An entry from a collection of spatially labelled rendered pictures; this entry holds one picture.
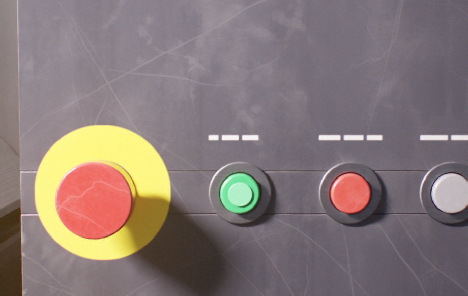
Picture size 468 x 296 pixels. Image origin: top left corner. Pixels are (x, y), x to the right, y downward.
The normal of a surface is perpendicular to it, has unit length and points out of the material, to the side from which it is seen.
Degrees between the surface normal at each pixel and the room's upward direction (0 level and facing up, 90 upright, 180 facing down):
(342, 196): 90
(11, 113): 90
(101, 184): 90
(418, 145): 90
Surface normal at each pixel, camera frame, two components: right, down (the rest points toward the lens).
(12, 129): -0.04, 0.07
